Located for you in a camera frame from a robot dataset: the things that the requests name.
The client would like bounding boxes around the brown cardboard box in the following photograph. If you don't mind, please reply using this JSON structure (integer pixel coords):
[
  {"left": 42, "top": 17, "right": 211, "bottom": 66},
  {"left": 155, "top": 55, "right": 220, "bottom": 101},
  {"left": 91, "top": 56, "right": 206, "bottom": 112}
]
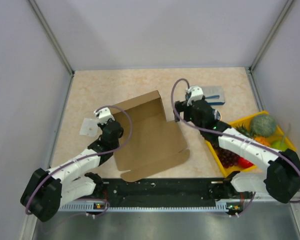
[{"left": 111, "top": 90, "right": 190, "bottom": 182}]

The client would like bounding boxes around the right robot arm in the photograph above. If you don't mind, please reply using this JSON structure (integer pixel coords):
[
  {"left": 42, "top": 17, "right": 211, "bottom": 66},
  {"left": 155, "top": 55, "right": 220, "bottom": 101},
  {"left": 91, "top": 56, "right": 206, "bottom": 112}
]
[{"left": 171, "top": 99, "right": 300, "bottom": 204}]

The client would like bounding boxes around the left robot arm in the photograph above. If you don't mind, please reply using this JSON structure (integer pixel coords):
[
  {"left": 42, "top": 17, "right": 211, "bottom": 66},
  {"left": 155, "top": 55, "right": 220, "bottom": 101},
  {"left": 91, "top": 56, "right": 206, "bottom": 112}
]
[{"left": 20, "top": 119, "right": 124, "bottom": 222}]

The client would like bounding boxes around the razor blister pack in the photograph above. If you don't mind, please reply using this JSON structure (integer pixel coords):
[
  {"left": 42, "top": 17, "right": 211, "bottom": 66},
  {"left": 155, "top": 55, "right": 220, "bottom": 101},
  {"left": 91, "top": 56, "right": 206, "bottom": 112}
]
[{"left": 201, "top": 86, "right": 226, "bottom": 106}]

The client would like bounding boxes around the small silver foil packet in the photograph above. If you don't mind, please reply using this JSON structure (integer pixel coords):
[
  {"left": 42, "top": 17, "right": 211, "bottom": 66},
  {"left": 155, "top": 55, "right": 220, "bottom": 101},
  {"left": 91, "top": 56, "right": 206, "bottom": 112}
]
[{"left": 79, "top": 118, "right": 99, "bottom": 137}]

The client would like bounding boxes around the yellow plastic tray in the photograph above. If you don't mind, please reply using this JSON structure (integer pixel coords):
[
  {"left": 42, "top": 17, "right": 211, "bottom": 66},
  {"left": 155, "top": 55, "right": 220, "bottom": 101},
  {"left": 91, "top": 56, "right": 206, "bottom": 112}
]
[{"left": 205, "top": 110, "right": 297, "bottom": 177}]

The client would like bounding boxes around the dark red grape bunch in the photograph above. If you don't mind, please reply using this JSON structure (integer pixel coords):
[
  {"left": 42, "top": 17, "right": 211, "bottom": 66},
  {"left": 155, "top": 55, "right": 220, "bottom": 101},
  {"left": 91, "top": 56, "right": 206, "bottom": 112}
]
[{"left": 214, "top": 147, "right": 240, "bottom": 169}]

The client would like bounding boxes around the small pineapple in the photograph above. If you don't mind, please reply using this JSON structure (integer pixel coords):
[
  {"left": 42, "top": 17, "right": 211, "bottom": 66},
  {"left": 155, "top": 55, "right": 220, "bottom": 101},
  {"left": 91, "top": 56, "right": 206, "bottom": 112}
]
[{"left": 235, "top": 124, "right": 254, "bottom": 139}]

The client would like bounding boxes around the green melon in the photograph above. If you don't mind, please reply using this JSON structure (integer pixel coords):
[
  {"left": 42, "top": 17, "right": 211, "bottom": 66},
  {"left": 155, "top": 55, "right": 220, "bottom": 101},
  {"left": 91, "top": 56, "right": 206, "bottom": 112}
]
[{"left": 250, "top": 114, "right": 277, "bottom": 138}]

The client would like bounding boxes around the red apple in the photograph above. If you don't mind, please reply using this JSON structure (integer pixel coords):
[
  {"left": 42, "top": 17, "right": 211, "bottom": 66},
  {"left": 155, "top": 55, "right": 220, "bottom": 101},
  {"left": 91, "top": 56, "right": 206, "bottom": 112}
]
[{"left": 238, "top": 156, "right": 254, "bottom": 169}]

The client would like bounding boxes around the orange fruit in tray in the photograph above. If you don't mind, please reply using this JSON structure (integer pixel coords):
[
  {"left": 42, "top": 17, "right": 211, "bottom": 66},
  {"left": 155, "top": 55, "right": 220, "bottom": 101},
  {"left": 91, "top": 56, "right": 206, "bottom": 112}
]
[{"left": 254, "top": 136, "right": 271, "bottom": 147}]

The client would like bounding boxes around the light green fruit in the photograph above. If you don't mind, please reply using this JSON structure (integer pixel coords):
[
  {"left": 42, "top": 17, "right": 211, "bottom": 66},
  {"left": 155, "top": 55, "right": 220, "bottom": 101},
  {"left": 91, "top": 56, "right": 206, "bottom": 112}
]
[{"left": 270, "top": 140, "right": 289, "bottom": 152}]

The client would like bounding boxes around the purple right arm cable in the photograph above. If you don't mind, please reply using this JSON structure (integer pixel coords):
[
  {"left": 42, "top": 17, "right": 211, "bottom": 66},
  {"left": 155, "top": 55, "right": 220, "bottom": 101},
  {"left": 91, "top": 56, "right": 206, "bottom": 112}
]
[{"left": 171, "top": 78, "right": 300, "bottom": 218}]

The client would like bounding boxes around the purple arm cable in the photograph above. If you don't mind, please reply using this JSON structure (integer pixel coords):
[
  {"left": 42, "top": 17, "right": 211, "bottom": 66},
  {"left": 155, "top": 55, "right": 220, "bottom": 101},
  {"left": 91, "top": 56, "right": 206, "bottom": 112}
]
[
  {"left": 171, "top": 78, "right": 300, "bottom": 218},
  {"left": 24, "top": 105, "right": 134, "bottom": 216}
]

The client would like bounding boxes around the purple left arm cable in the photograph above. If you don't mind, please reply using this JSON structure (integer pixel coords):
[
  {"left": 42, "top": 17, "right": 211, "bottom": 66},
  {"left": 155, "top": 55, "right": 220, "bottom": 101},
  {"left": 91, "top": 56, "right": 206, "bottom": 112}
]
[{"left": 24, "top": 105, "right": 134, "bottom": 216}]

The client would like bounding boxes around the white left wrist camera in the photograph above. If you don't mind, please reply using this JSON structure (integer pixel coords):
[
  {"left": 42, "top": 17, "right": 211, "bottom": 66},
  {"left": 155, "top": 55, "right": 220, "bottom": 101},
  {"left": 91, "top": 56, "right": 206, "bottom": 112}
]
[{"left": 93, "top": 107, "right": 115, "bottom": 125}]

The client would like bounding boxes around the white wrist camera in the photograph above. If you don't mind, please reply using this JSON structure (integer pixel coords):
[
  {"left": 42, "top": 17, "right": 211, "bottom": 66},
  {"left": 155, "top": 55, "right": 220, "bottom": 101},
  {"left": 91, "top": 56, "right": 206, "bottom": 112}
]
[
  {"left": 93, "top": 107, "right": 115, "bottom": 125},
  {"left": 185, "top": 85, "right": 204, "bottom": 106}
]

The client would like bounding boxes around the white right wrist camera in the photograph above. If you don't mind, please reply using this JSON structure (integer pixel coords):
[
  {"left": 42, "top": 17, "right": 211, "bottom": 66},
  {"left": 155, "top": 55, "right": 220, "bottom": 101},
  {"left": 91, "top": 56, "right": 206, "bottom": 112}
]
[{"left": 185, "top": 85, "right": 204, "bottom": 106}]

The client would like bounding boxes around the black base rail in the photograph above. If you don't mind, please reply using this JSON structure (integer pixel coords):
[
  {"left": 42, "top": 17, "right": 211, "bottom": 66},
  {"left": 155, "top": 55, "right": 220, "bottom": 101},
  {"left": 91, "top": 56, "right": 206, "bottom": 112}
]
[{"left": 89, "top": 178, "right": 252, "bottom": 208}]

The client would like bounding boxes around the aluminium frame post left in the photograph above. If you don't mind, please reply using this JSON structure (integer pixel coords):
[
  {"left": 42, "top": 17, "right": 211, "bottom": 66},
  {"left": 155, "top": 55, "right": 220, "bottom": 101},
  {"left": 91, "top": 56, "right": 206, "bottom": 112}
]
[{"left": 26, "top": 0, "right": 75, "bottom": 77}]

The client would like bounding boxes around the aluminium frame post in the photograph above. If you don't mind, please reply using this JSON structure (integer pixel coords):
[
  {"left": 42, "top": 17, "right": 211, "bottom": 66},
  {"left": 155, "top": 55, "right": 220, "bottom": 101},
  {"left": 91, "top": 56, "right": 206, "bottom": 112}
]
[
  {"left": 248, "top": 0, "right": 296, "bottom": 75},
  {"left": 26, "top": 0, "right": 75, "bottom": 77}
]

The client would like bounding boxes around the aluminium frame post right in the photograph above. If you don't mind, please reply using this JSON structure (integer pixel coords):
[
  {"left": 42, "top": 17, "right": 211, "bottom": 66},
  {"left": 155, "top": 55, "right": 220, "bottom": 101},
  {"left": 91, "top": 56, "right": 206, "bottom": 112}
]
[{"left": 248, "top": 0, "right": 296, "bottom": 75}]

